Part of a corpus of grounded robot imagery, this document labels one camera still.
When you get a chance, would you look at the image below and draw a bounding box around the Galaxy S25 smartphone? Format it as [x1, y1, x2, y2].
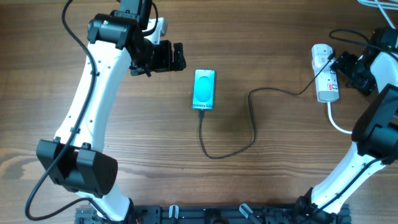
[192, 69, 216, 110]

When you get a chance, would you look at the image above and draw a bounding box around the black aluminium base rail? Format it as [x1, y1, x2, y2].
[74, 204, 352, 224]

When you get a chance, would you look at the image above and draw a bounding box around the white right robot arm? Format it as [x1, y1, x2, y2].
[292, 27, 397, 223]

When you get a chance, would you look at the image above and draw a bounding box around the white power strip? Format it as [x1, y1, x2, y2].
[312, 44, 339, 103]

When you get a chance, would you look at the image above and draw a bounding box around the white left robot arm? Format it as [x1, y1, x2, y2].
[36, 1, 186, 223]

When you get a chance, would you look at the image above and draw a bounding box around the black USB charging cable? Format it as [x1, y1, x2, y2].
[198, 50, 336, 160]

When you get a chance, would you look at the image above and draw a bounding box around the white cables top corner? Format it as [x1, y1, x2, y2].
[356, 0, 398, 30]

